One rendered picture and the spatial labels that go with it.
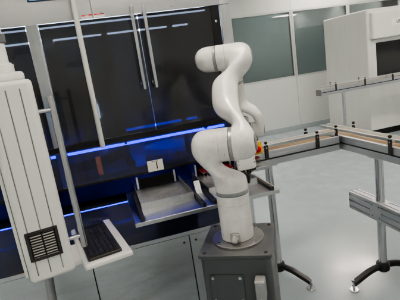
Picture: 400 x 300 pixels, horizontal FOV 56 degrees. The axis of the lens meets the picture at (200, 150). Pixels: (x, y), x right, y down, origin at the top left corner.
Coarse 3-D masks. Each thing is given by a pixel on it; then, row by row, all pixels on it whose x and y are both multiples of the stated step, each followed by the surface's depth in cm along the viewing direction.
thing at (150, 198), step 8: (168, 184) 213; (176, 184) 211; (184, 184) 202; (136, 192) 196; (144, 192) 205; (152, 192) 203; (160, 192) 201; (168, 192) 199; (176, 192) 197; (184, 192) 195; (192, 192) 184; (144, 200) 192; (152, 200) 190; (160, 200) 180; (168, 200) 181; (176, 200) 182; (184, 200) 183; (144, 208) 178
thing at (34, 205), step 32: (0, 96) 128; (32, 96) 132; (0, 128) 129; (32, 128) 133; (0, 160) 131; (32, 160) 135; (32, 192) 136; (32, 224) 138; (64, 224) 144; (32, 256) 139; (64, 256) 145
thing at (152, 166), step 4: (156, 160) 203; (160, 160) 203; (148, 164) 202; (152, 164) 202; (156, 164) 203; (160, 164) 204; (148, 168) 202; (152, 168) 203; (156, 168) 203; (160, 168) 204
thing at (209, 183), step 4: (192, 176) 217; (196, 176) 208; (252, 176) 196; (200, 180) 200; (204, 180) 210; (208, 180) 209; (212, 180) 208; (252, 180) 191; (256, 180) 192; (204, 184) 193; (208, 184) 203; (212, 184) 202; (248, 184) 191; (252, 184) 192; (208, 188) 186; (212, 188) 186; (212, 192) 187
